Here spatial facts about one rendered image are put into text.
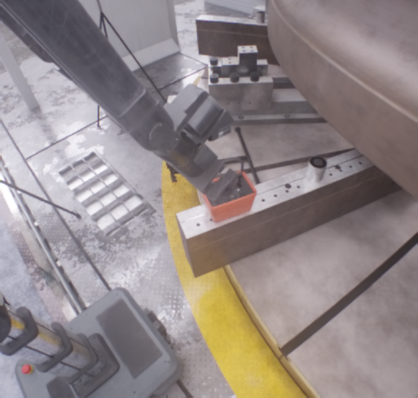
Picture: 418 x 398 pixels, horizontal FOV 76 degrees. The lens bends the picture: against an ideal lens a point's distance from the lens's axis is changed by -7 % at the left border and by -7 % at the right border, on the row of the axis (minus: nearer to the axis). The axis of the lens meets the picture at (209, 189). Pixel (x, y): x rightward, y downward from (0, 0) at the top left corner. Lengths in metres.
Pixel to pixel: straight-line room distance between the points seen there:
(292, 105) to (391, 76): 1.16
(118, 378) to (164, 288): 0.59
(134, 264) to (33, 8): 1.75
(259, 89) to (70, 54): 1.82
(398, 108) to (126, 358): 1.48
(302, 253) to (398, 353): 0.60
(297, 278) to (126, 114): 1.28
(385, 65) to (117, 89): 1.10
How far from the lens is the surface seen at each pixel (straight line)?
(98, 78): 0.35
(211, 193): 0.53
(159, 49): 4.22
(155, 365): 1.46
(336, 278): 1.57
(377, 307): 1.58
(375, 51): 1.35
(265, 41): 3.08
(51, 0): 0.31
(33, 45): 0.78
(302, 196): 1.32
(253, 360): 1.69
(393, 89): 1.23
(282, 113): 2.32
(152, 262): 1.92
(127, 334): 1.52
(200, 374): 1.68
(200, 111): 0.46
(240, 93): 2.08
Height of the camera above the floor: 1.67
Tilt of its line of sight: 49 degrees down
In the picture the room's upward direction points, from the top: 5 degrees counter-clockwise
